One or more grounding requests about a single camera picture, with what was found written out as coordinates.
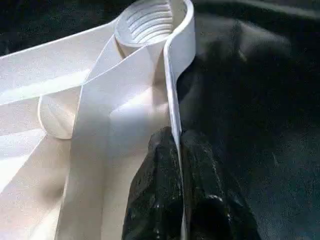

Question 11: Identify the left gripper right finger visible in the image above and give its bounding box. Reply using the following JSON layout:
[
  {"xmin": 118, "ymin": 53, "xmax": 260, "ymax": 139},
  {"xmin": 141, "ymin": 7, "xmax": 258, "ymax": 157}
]
[{"xmin": 181, "ymin": 132, "xmax": 262, "ymax": 240}]

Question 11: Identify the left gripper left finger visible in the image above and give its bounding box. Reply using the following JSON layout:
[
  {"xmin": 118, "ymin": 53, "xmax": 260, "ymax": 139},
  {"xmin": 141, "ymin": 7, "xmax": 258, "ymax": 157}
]
[{"xmin": 121, "ymin": 126, "xmax": 187, "ymax": 240}]

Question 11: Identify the white plastic table top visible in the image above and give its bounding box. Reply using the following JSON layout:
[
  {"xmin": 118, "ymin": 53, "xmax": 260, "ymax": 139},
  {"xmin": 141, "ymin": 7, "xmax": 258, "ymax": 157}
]
[{"xmin": 0, "ymin": 0, "xmax": 196, "ymax": 240}]

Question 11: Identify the black mat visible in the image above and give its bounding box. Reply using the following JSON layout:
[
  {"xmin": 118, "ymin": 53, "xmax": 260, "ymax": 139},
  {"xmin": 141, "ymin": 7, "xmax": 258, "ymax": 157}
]
[{"xmin": 0, "ymin": 0, "xmax": 320, "ymax": 240}]

